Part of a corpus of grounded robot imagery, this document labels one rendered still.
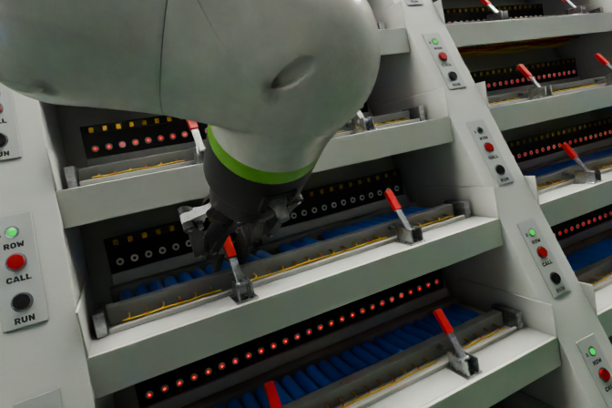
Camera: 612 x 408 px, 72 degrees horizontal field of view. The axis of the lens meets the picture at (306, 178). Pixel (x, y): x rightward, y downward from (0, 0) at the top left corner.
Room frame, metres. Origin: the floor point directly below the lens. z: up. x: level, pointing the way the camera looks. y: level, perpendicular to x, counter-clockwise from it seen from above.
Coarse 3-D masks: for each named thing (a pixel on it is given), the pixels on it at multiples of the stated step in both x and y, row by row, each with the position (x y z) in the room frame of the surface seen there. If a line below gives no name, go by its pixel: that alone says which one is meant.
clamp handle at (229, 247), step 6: (228, 240) 0.55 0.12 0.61; (228, 246) 0.55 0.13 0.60; (228, 252) 0.54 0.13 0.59; (234, 252) 0.55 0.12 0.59; (228, 258) 0.54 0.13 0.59; (234, 258) 0.55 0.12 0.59; (234, 264) 0.54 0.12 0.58; (234, 270) 0.54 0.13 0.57; (240, 270) 0.54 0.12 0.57; (234, 276) 0.54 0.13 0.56; (240, 276) 0.54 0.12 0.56
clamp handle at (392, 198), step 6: (384, 192) 0.66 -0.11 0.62; (390, 192) 0.66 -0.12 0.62; (390, 198) 0.66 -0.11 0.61; (390, 204) 0.66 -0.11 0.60; (396, 204) 0.66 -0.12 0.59; (396, 210) 0.65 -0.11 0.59; (402, 210) 0.66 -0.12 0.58; (402, 216) 0.65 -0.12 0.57; (402, 222) 0.65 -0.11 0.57; (408, 222) 0.65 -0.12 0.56; (408, 228) 0.65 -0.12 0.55
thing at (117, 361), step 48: (432, 192) 0.81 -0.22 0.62; (480, 192) 0.71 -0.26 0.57; (432, 240) 0.65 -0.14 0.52; (480, 240) 0.69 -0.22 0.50; (288, 288) 0.55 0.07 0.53; (336, 288) 0.58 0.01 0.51; (384, 288) 0.62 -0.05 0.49; (96, 336) 0.50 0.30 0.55; (144, 336) 0.48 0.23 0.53; (192, 336) 0.50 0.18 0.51; (240, 336) 0.53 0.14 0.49; (96, 384) 0.46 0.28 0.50
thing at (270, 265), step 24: (408, 216) 0.72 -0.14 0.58; (432, 216) 0.73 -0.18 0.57; (336, 240) 0.65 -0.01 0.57; (360, 240) 0.67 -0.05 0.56; (264, 264) 0.60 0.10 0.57; (288, 264) 0.62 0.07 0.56; (168, 288) 0.55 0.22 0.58; (192, 288) 0.56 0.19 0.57; (216, 288) 0.58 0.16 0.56; (120, 312) 0.52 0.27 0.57; (144, 312) 0.54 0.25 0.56
